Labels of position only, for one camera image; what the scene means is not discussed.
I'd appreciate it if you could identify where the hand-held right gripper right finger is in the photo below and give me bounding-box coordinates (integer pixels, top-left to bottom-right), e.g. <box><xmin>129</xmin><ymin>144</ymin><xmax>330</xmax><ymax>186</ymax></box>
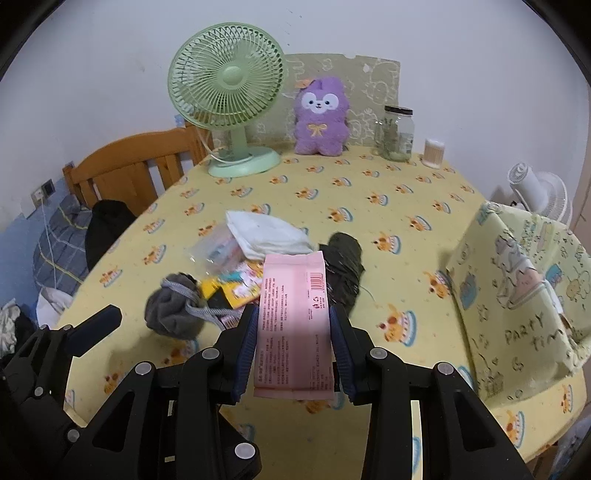
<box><xmin>329</xmin><ymin>305</ymin><xmax>534</xmax><ymax>480</ymax></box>

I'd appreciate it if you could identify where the grey knitted cloth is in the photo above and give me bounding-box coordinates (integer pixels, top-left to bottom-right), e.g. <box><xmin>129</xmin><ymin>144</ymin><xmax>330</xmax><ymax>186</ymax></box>
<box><xmin>144</xmin><ymin>273</ymin><xmax>241</xmax><ymax>341</ymax></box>

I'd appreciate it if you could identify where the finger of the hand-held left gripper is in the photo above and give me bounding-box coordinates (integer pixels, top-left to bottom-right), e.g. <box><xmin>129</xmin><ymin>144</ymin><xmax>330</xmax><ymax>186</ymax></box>
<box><xmin>48</xmin><ymin>305</ymin><xmax>123</xmax><ymax>357</ymax></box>

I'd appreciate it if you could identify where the cotton swab container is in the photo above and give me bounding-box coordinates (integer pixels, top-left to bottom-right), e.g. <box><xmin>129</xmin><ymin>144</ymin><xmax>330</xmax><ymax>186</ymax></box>
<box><xmin>423</xmin><ymin>137</ymin><xmax>446</xmax><ymax>169</ymax></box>

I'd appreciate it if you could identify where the black cloth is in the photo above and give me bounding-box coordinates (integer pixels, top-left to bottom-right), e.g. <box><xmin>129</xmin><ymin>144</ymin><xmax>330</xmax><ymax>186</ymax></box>
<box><xmin>85</xmin><ymin>199</ymin><xmax>139</xmax><ymax>273</ymax></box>

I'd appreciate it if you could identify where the orange wooden headboard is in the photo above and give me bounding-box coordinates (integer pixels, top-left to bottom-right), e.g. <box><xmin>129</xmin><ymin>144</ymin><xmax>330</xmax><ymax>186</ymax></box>
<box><xmin>62</xmin><ymin>124</ymin><xmax>215</xmax><ymax>217</ymax></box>

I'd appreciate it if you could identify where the pink packet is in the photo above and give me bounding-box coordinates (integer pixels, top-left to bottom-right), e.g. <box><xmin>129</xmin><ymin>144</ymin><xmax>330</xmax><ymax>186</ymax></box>
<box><xmin>253</xmin><ymin>251</ymin><xmax>335</xmax><ymax>401</ymax></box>

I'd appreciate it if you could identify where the yellow printed tablecloth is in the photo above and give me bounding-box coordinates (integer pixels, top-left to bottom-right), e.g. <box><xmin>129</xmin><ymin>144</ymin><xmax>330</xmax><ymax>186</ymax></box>
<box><xmin>48</xmin><ymin>147</ymin><xmax>587</xmax><ymax>480</ymax></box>

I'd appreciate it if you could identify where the glass jar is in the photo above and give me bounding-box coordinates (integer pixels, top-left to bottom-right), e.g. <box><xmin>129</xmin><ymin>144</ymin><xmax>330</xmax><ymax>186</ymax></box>
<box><xmin>375</xmin><ymin>106</ymin><xmax>415</xmax><ymax>162</ymax></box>

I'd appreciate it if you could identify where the green desk fan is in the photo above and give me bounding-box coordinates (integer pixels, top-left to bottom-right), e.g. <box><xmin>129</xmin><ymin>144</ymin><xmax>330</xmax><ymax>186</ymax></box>
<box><xmin>167</xmin><ymin>24</ymin><xmax>286</xmax><ymax>179</ymax></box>

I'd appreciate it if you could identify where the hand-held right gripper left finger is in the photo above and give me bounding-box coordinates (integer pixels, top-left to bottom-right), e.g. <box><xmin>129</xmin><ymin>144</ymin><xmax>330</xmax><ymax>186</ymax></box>
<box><xmin>60</xmin><ymin>305</ymin><xmax>262</xmax><ymax>480</ymax></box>

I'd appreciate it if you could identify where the white fan cable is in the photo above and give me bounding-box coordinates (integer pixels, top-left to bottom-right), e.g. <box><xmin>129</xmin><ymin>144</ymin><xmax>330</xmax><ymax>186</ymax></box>
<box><xmin>196</xmin><ymin>124</ymin><xmax>229</xmax><ymax>163</ymax></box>

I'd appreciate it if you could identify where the white cloth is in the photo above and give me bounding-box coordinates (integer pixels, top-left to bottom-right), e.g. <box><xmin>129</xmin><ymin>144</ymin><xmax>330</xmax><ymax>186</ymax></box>
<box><xmin>225</xmin><ymin>210</ymin><xmax>314</xmax><ymax>261</ymax></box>
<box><xmin>36</xmin><ymin>286</ymin><xmax>75</xmax><ymax>326</ymax></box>

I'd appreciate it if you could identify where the thin white cable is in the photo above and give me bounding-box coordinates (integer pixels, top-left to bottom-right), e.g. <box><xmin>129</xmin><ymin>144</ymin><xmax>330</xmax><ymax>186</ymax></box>
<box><xmin>39</xmin><ymin>194</ymin><xmax>62</xmax><ymax>288</ymax></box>

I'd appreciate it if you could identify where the white standing fan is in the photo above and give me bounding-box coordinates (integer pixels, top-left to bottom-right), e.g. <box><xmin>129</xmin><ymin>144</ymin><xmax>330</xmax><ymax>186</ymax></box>
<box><xmin>508</xmin><ymin>161</ymin><xmax>573</xmax><ymax>227</ymax></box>

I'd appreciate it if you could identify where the wall socket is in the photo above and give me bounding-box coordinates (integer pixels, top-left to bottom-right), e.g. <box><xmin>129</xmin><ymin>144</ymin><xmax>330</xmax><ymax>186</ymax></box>
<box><xmin>31</xmin><ymin>181</ymin><xmax>56</xmax><ymax>206</ymax></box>

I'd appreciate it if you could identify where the dark green cloth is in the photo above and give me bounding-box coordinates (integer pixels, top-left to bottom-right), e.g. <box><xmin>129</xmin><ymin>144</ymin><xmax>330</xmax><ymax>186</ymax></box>
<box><xmin>318</xmin><ymin>232</ymin><xmax>365</xmax><ymax>319</ymax></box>

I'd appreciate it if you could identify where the yellow printed packet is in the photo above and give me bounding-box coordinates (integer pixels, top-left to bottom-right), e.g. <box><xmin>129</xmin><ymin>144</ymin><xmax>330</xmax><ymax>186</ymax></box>
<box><xmin>199</xmin><ymin>261</ymin><xmax>265</xmax><ymax>310</ymax></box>

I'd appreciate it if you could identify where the white crumpled cloth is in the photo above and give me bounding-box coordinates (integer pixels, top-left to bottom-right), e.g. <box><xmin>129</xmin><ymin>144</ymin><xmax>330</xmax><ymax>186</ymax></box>
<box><xmin>36</xmin><ymin>286</ymin><xmax>75</xmax><ymax>326</ymax></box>

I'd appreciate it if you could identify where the purple plush toy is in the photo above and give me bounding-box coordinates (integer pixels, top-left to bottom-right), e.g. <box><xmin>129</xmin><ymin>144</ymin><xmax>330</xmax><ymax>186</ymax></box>
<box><xmin>294</xmin><ymin>78</ymin><xmax>352</xmax><ymax>157</ymax></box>

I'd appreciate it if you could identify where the pile of dark clothes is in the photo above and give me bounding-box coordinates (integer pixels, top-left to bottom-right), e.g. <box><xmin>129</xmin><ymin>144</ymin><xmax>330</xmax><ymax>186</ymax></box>
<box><xmin>0</xmin><ymin>300</ymin><xmax>37</xmax><ymax>358</ymax></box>

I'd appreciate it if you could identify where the blue plaid pillow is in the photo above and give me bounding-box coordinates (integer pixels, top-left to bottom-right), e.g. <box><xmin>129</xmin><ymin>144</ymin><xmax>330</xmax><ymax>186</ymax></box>
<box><xmin>32</xmin><ymin>194</ymin><xmax>93</xmax><ymax>296</ymax></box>

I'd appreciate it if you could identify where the clear plastic bag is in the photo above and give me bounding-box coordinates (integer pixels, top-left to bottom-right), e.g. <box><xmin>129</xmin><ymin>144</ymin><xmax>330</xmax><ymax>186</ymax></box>
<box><xmin>185</xmin><ymin>224</ymin><xmax>245</xmax><ymax>273</ymax></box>

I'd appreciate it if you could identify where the yellow printed fabric box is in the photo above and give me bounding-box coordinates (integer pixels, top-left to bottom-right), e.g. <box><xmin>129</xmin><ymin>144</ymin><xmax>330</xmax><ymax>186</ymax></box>
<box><xmin>445</xmin><ymin>200</ymin><xmax>591</xmax><ymax>402</ymax></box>

